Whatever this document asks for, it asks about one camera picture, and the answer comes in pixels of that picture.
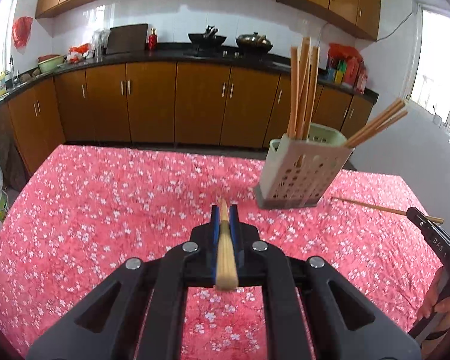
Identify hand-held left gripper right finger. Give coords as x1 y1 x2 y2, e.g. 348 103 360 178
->
229 204 424 360

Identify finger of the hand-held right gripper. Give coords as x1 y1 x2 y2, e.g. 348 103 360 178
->
406 207 450 257

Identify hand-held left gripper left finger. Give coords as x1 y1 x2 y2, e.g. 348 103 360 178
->
26 205 221 360

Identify green perforated chopstick holder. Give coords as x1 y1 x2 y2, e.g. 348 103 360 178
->
256 122 355 209

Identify person's right hand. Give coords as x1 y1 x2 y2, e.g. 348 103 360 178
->
421 266 450 331

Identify pink floral tablecloth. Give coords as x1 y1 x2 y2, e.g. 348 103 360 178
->
0 144 445 360

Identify wooden lower kitchen cabinets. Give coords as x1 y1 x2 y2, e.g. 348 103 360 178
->
0 61 376 177

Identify window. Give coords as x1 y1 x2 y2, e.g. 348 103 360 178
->
407 4 450 132

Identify gas stove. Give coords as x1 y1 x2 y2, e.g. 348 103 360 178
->
184 45 248 58

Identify black kitchen countertop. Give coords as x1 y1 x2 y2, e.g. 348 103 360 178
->
0 41 379 109

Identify pot with lid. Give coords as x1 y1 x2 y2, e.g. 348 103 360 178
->
235 33 274 51

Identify black wok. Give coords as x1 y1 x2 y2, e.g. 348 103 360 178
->
188 25 227 46

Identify dark cutting board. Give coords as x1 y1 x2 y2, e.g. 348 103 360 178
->
106 24 149 55

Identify dark hanging cloth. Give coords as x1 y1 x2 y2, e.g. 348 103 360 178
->
0 114 27 192

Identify glass jars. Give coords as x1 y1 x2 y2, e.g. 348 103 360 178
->
92 30 109 56

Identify red and white bag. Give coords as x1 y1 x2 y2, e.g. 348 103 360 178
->
67 44 94 62

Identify green basin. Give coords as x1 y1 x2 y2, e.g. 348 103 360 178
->
37 55 65 74

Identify wall cable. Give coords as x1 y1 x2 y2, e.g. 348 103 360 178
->
319 0 415 51

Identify red wall decoration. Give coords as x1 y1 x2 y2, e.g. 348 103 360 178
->
12 16 34 49

